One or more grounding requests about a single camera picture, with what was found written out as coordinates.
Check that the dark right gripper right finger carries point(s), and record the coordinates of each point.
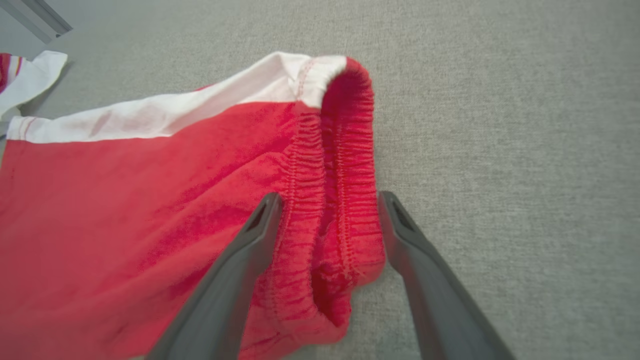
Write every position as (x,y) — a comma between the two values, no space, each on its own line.
(435,300)

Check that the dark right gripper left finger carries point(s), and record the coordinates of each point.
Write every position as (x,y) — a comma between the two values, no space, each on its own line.
(235,280)

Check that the red and white shorts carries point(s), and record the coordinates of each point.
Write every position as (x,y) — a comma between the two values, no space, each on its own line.
(125,200)

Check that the grey metal frame with caster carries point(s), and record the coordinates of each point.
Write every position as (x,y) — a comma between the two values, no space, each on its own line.
(42,17)

